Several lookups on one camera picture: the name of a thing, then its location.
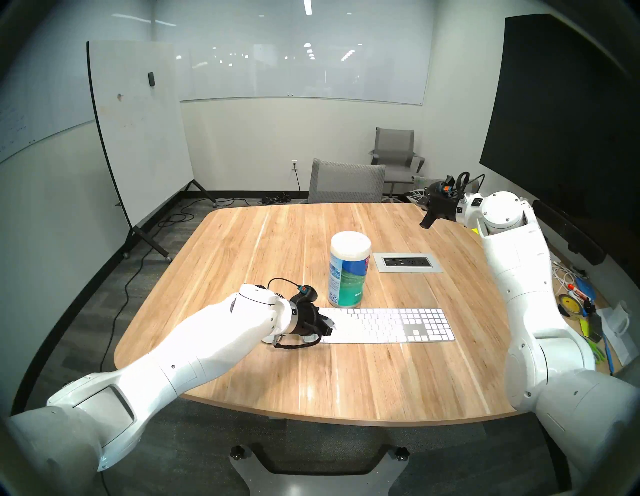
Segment disinfecting wipes canister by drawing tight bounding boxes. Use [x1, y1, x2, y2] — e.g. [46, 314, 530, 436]
[327, 231, 372, 309]

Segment white mug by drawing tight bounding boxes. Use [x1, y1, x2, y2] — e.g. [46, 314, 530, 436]
[607, 300, 632, 336]

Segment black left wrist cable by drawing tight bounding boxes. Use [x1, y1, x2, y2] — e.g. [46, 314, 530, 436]
[272, 333, 322, 350]

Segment white charger cable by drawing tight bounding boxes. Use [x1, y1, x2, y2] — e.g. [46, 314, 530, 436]
[550, 262, 581, 296]

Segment wall whiteboard with handwriting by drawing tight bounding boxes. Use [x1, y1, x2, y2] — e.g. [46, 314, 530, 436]
[0, 0, 153, 165]

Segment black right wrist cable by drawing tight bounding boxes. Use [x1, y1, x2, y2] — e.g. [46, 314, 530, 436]
[452, 171, 486, 197]

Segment green handled scissors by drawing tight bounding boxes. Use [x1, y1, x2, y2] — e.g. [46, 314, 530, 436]
[584, 336, 607, 364]

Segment yellow black tape roll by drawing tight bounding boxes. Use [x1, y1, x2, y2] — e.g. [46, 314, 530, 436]
[557, 294, 586, 318]

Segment black video conference bar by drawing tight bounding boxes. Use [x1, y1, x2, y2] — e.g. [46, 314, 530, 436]
[532, 199, 607, 266]

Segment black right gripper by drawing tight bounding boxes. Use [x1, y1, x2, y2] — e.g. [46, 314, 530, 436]
[407, 180, 462, 230]

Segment blue pen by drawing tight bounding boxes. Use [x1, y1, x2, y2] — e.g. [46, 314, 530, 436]
[601, 332, 616, 377]

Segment grey office armchair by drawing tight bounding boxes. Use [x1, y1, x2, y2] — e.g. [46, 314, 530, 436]
[369, 127, 426, 201]

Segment table power outlet box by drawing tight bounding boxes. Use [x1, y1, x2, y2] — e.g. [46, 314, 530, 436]
[372, 252, 444, 274]

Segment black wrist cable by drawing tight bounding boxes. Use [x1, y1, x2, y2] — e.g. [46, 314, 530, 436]
[452, 171, 486, 197]
[272, 333, 322, 350]

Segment large wall glass whiteboard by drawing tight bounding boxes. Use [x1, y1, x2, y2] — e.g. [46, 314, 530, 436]
[152, 0, 436, 107]

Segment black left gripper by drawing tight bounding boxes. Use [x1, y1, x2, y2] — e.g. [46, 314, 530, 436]
[290, 284, 336, 342]

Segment white keyboard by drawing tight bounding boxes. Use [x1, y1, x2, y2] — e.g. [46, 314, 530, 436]
[319, 307, 456, 346]

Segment rolling whiteboard on stand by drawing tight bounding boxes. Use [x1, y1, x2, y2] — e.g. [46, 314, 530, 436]
[86, 40, 219, 264]

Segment black wall television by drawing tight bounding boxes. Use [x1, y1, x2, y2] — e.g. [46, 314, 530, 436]
[478, 13, 640, 251]

